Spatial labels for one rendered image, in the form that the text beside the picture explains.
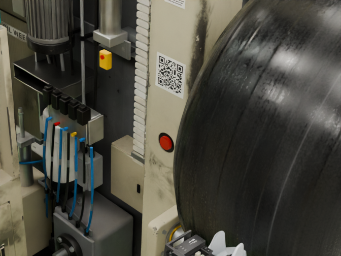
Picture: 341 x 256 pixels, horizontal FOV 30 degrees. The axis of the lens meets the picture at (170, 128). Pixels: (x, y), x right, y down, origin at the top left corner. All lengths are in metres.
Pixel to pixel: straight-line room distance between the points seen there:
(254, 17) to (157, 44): 0.32
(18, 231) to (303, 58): 0.93
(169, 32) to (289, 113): 0.40
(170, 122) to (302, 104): 0.47
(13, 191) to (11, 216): 0.07
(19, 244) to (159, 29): 0.69
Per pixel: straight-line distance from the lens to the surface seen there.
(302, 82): 0.89
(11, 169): 1.50
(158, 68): 1.26
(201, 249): 0.88
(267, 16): 0.96
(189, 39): 1.18
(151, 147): 1.37
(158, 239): 1.31
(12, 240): 1.60
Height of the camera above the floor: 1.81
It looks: 33 degrees down
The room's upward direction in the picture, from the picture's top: 4 degrees clockwise
